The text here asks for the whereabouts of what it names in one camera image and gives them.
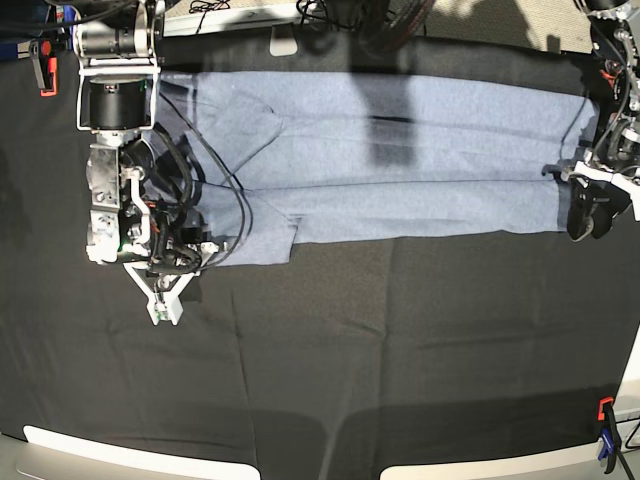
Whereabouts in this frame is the orange clamp far left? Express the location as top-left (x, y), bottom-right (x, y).
top-left (29, 39), bottom-right (58, 97)

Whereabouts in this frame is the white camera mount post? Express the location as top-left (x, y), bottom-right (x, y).
top-left (269, 24), bottom-right (299, 58)

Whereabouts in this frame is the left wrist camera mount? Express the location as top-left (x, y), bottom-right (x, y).
top-left (542, 161), bottom-right (639, 222)

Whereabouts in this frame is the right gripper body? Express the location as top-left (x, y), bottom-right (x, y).
top-left (147, 219), bottom-right (231, 275)

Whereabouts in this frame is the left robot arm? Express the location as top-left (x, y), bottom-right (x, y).
top-left (561, 1), bottom-right (639, 242)

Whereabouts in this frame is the red black cable bundle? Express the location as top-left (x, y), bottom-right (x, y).
top-left (360, 0), bottom-right (437, 56)

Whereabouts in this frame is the blue-grey t-shirt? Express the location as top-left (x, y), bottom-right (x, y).
top-left (158, 71), bottom-right (599, 266)

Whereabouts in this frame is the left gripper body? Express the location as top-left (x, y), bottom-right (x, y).
top-left (566, 177), bottom-right (631, 242)

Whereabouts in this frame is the orange blue clamp near right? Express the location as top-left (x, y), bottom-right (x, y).
top-left (597, 397), bottom-right (621, 475)

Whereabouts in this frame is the black table cloth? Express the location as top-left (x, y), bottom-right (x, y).
top-left (1, 40), bottom-right (639, 479)

